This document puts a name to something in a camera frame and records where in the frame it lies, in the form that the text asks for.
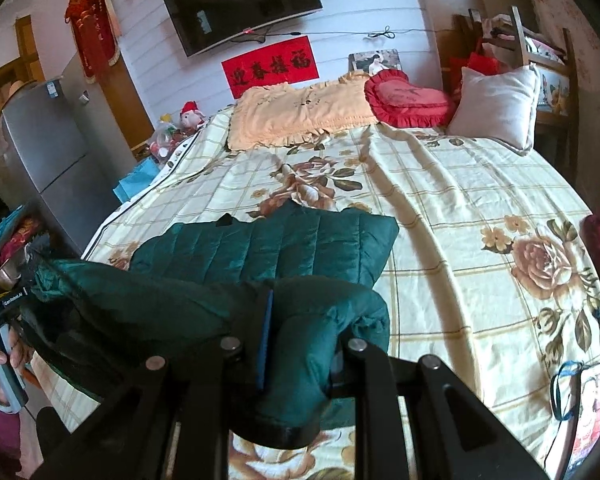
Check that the red hanging knot decoration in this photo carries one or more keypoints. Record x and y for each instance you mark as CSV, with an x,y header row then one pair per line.
x,y
95,36

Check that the red heart-shaped cushion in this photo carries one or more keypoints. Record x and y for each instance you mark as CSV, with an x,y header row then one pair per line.
x,y
397,102

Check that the dark green quilted jacket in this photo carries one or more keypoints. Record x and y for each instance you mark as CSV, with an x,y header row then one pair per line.
x,y
199,280

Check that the white square pillow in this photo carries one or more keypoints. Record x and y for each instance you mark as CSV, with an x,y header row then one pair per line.
x,y
499,107

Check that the wall-mounted black television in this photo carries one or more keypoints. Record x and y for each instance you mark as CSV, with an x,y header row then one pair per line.
x,y
202,25

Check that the floral cream bed quilt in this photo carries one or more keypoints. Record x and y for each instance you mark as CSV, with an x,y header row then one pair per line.
x,y
489,270

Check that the pig plush toy red hat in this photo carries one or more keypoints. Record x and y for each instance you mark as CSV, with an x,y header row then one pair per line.
x,y
191,118

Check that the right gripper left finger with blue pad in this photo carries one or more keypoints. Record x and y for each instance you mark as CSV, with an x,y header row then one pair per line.
x,y
168,419

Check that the red Chinese banner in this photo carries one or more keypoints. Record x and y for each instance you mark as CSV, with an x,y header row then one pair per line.
x,y
287,61

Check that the peach ruffled pillow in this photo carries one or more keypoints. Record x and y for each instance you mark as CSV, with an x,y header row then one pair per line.
x,y
281,115

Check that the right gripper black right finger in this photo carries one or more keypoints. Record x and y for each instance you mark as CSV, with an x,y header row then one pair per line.
x,y
419,420

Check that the grey refrigerator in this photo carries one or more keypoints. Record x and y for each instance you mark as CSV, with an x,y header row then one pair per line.
x,y
62,153

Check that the framed photo on headboard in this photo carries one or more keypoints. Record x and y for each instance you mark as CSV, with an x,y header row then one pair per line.
x,y
373,62

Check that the wooden chair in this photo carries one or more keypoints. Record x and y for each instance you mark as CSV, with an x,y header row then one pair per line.
x,y
505,43

